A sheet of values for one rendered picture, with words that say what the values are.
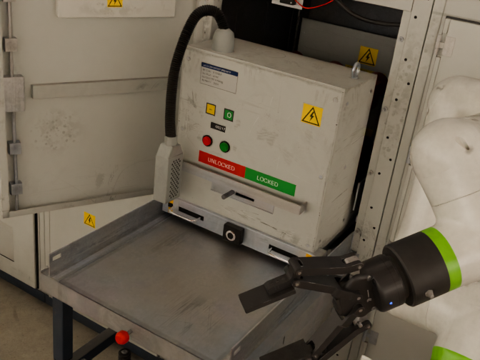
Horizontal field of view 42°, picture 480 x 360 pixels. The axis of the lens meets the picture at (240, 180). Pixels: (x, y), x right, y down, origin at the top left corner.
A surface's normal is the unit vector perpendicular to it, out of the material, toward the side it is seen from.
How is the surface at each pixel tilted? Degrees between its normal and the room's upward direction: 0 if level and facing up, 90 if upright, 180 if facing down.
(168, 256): 0
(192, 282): 0
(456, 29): 90
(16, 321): 0
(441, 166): 86
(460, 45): 90
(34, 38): 90
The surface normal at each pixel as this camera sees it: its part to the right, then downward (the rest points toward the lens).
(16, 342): 0.11, -0.90
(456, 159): -0.12, 0.07
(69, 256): 0.84, 0.32
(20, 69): 0.52, 0.42
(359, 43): -0.53, 0.31
